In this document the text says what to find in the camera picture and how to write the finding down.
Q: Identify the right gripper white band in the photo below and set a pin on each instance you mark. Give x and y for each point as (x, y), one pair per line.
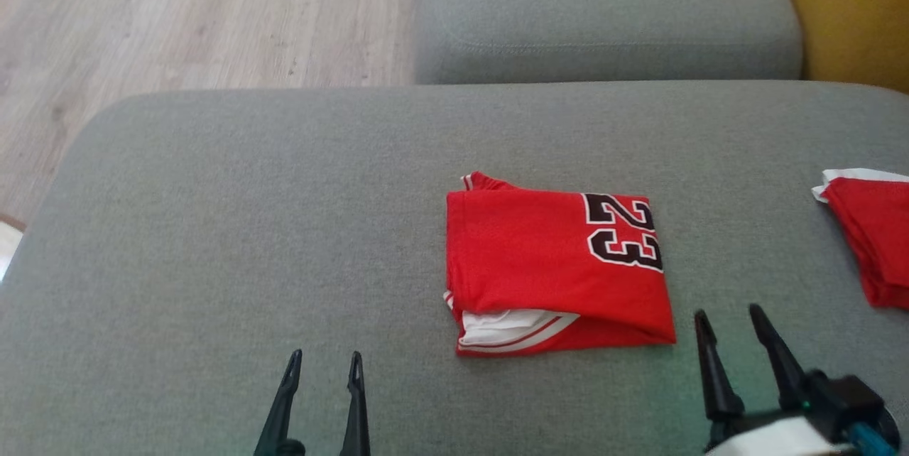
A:
(774, 438)

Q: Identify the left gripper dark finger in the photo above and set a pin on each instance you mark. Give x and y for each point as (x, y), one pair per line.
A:
(356, 420)
(280, 420)

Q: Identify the red shorts with white stripe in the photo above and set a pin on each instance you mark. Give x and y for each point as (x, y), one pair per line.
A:
(873, 236)

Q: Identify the red jersey with white sleeves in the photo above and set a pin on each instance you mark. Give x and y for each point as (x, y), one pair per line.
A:
(525, 257)

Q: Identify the large grey sofa seat cushion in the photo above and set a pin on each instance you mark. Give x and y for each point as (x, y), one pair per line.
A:
(284, 229)

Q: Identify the white floor mat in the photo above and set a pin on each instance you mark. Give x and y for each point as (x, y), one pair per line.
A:
(7, 250)

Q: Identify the yellow upholstered panel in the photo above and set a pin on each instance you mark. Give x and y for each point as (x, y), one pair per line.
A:
(852, 8)

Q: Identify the small grey sofa cushion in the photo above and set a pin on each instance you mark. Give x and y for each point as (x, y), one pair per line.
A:
(603, 8)

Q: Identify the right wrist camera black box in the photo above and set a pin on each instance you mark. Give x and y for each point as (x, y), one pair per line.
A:
(845, 399)

